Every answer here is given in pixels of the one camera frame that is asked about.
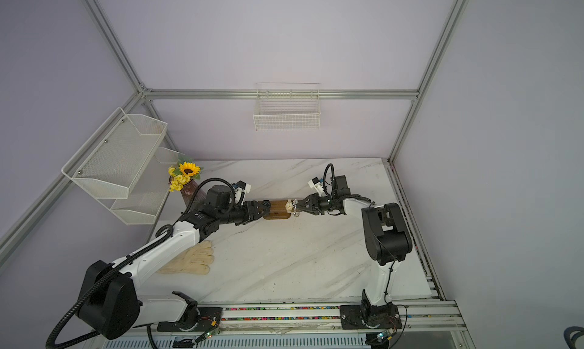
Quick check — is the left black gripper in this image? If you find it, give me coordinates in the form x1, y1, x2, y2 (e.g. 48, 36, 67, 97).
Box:
218, 200, 269, 227

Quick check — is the wooden watch stand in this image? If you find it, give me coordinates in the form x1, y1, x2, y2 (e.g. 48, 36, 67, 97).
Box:
264, 200, 293, 220

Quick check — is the beige band watch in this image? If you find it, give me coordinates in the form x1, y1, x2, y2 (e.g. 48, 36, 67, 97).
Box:
285, 200, 294, 214

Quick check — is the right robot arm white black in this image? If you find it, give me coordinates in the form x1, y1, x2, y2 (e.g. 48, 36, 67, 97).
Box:
291, 176, 413, 326

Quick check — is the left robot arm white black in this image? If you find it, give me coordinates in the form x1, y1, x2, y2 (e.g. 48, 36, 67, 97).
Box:
46, 177, 272, 348

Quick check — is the beige work glove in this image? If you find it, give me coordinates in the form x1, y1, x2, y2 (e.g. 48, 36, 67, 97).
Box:
158, 241, 214, 275

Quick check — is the sunflower bouquet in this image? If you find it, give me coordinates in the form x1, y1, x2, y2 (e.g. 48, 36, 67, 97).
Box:
167, 154, 204, 192

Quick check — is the lower white mesh shelf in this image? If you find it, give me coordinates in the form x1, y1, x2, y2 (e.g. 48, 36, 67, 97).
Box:
97, 147, 182, 225

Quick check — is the white mesh shelf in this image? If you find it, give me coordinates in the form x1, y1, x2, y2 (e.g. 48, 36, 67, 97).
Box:
62, 108, 167, 199
97, 147, 182, 225

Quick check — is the upper white mesh shelf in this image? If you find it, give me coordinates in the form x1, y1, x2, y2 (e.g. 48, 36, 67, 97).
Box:
62, 108, 167, 199

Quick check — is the white wire wall basket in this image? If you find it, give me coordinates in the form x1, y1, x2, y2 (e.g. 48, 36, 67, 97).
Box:
253, 82, 321, 132

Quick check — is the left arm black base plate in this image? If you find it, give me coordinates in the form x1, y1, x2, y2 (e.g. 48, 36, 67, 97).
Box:
156, 306, 224, 332

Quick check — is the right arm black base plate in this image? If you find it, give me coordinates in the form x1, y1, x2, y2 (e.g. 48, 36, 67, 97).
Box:
339, 304, 402, 330

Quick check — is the aluminium rail frame front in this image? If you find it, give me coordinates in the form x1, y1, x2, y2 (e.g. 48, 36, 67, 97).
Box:
85, 300, 475, 348

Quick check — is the black cable loop corner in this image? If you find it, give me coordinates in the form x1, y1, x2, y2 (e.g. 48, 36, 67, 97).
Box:
563, 326, 584, 349

